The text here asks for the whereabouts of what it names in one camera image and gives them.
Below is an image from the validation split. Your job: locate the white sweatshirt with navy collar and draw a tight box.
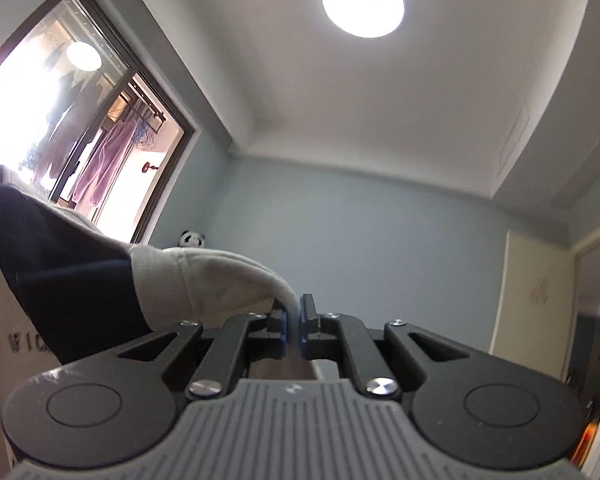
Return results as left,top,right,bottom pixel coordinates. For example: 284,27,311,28
0,183,300,480

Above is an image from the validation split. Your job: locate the cream room door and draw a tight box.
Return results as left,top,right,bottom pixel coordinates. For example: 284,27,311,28
489,231,576,380

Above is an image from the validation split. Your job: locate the panda plush toy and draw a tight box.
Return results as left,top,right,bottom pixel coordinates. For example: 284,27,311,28
178,231,206,248

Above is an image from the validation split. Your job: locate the dark framed window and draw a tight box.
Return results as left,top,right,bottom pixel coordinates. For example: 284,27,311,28
0,0,195,243

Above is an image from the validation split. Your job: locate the round white ceiling lamp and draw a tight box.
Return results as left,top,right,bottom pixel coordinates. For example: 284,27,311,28
321,0,405,39

